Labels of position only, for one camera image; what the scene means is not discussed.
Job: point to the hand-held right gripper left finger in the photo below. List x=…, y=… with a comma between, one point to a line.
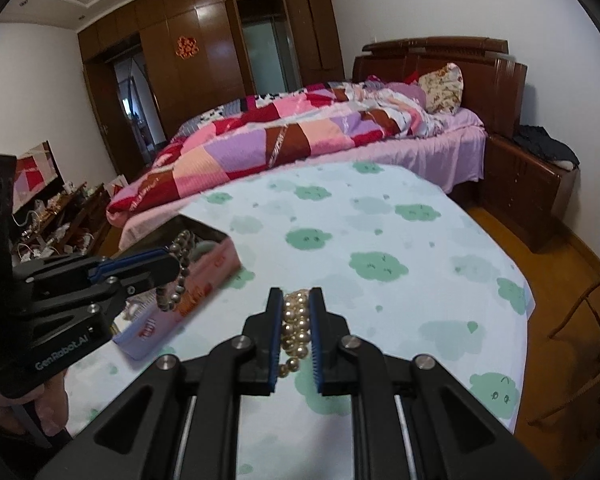
x=277, y=340

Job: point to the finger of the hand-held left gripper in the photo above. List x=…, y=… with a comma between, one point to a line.
x=130, y=264
x=80, y=297

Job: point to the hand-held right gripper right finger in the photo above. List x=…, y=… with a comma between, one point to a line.
x=316, y=340

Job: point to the pink tin box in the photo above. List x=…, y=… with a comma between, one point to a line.
x=205, y=280

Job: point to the person's left hand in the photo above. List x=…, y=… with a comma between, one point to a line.
x=52, y=405

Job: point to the cluttered sideboard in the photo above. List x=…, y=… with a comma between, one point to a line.
x=65, y=225

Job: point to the cloud print sheet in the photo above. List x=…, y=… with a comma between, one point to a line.
x=380, y=270

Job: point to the television screen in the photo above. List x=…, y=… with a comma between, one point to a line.
x=35, y=175

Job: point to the patchwork quilt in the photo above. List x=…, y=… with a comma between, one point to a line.
x=260, y=140

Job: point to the wooden wardrobe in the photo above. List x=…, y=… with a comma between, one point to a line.
x=200, y=80

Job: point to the purple bedsheet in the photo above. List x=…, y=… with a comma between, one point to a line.
x=440, y=155

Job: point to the red paper decoration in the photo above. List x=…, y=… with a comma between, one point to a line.
x=185, y=47

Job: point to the wooden nightstand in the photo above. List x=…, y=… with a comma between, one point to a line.
x=525, y=195

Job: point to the wicker chair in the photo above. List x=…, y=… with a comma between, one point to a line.
x=595, y=330

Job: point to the floral pillow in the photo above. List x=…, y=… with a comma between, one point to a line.
x=442, y=87

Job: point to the dark clothing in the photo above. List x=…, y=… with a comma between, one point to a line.
x=545, y=145

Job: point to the wooden headboard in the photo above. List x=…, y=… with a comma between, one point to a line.
x=480, y=75

